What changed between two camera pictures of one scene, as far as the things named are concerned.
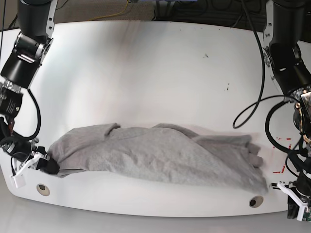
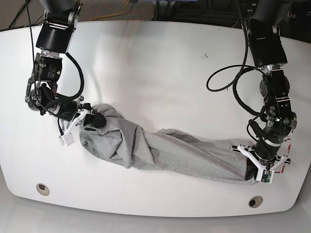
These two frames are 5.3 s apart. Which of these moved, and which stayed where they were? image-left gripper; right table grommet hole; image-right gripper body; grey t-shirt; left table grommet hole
Moved: image-right gripper body; image-left gripper; grey t-shirt
Stayed: right table grommet hole; left table grommet hole
